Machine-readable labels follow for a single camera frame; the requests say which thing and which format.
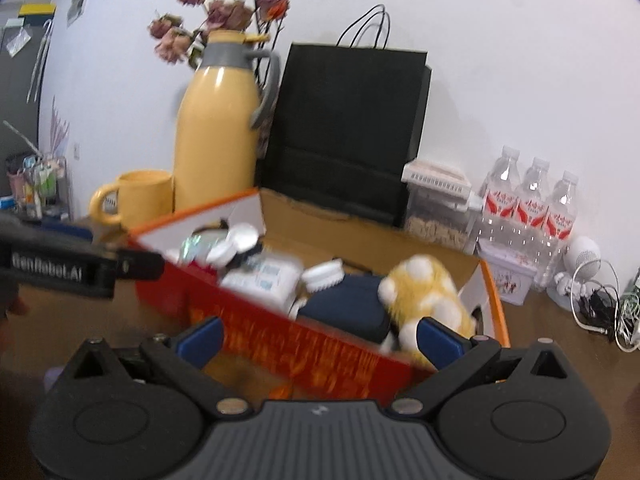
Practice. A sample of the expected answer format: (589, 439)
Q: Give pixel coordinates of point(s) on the crumpled clear plastic packaging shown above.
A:
(195, 249)

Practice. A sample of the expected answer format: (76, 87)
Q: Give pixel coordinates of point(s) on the yellow thermos jug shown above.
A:
(212, 130)

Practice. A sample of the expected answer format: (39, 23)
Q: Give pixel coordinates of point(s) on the clear plastic food container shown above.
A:
(435, 220)

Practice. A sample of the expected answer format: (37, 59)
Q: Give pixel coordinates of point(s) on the white printed tin box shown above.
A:
(510, 272)

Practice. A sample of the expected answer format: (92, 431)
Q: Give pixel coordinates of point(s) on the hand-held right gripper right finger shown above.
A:
(440, 342)

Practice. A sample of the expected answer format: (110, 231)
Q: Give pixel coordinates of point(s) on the navy blue pouch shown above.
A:
(345, 310)

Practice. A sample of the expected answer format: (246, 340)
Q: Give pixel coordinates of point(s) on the dried rose bouquet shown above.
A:
(225, 10)

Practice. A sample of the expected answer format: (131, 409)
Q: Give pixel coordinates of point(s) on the person's left hand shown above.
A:
(14, 305)

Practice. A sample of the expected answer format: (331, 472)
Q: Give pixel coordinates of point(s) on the red orange cardboard box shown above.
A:
(320, 355)

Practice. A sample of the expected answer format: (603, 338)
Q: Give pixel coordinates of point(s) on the white robot figure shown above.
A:
(580, 260)

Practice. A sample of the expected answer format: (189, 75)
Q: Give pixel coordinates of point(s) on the grey cabinet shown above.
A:
(22, 85)

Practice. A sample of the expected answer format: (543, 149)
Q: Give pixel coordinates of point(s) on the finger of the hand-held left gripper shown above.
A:
(65, 230)
(140, 265)

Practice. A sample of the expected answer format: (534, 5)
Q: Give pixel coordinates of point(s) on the white wipes packet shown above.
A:
(262, 280)

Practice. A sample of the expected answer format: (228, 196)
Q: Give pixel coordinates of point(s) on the yellow mug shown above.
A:
(142, 197)

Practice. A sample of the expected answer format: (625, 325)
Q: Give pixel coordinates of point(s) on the purple wall decal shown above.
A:
(60, 130)

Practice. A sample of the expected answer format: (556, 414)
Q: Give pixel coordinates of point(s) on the black paper bag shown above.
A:
(345, 130)

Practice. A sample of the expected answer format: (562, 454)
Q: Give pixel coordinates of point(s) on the white flat card box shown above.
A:
(435, 177)

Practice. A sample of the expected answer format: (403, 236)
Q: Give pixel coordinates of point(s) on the yellow white plush toy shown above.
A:
(425, 290)

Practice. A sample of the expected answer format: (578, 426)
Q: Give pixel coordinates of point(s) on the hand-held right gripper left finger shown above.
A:
(200, 342)

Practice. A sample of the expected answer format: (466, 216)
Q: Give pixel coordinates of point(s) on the white wall socket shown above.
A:
(77, 151)

